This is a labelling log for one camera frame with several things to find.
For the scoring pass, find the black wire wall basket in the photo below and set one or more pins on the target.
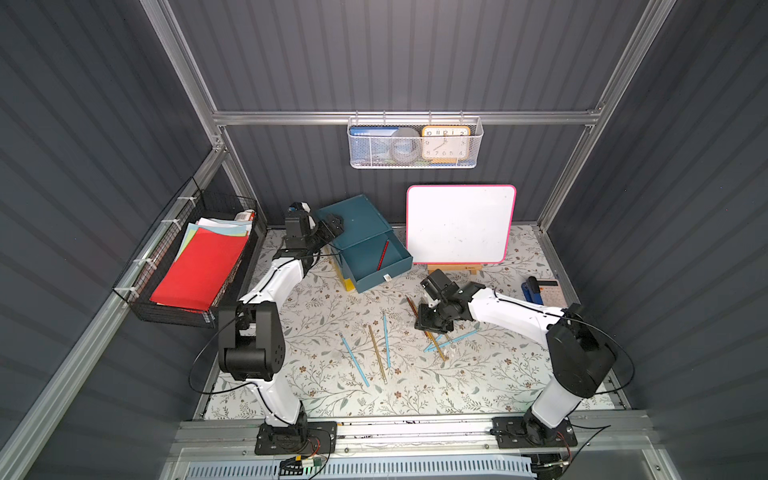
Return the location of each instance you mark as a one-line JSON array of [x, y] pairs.
[[147, 270]]

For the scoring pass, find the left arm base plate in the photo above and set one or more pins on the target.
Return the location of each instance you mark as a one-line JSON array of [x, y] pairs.
[[303, 439]]

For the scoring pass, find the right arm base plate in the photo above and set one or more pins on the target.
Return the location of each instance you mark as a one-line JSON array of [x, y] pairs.
[[521, 432]]

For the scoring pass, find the yellow alarm clock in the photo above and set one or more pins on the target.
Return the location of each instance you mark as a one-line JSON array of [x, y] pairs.
[[446, 143]]

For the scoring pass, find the blue box in basket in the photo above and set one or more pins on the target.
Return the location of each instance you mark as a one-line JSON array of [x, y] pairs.
[[370, 143]]

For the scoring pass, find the pink calculator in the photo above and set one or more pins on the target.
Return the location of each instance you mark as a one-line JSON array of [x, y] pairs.
[[552, 294]]

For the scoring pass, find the red black pencil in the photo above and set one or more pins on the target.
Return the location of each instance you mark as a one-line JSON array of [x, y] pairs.
[[383, 255], [412, 306]]

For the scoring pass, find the red paper sheet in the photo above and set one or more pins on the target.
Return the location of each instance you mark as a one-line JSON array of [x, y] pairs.
[[195, 279]]

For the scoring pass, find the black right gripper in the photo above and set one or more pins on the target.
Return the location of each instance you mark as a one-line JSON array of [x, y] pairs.
[[435, 314]]

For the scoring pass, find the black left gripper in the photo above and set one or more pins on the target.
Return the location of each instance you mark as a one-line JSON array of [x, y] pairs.
[[324, 231]]

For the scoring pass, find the floral patterned table mat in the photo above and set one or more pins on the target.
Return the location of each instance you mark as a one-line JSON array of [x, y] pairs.
[[493, 371]]

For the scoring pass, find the white mesh wall basket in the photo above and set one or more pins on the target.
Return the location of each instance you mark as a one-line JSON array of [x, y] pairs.
[[417, 122]]

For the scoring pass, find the teal drawer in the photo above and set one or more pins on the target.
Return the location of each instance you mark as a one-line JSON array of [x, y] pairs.
[[359, 262]]

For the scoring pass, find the wooden whiteboard stand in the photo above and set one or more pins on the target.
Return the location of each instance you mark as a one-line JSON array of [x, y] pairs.
[[472, 269]]

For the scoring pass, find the pink framed whiteboard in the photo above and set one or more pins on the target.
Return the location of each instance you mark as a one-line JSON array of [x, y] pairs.
[[459, 224]]

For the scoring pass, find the light blue pencil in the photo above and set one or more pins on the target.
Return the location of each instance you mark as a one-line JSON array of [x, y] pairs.
[[430, 348], [355, 361], [387, 341], [447, 341]]

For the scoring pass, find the blue stapler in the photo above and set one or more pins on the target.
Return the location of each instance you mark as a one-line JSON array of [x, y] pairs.
[[531, 290]]

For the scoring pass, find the grey tape roll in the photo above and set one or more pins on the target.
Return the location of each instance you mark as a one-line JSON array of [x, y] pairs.
[[405, 145]]

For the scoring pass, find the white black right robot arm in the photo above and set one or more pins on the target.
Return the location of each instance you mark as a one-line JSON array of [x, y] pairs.
[[580, 355]]

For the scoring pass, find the yellow pencil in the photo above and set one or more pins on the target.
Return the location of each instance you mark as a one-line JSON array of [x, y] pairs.
[[377, 354], [436, 346]]

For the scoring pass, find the teal drawer cabinet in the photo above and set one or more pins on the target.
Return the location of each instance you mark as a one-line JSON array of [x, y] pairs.
[[361, 221]]

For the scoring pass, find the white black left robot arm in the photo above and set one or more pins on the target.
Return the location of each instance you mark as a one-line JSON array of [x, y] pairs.
[[251, 346]]

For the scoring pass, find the pastel paper stack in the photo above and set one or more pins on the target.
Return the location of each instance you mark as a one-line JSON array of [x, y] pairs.
[[217, 226]]

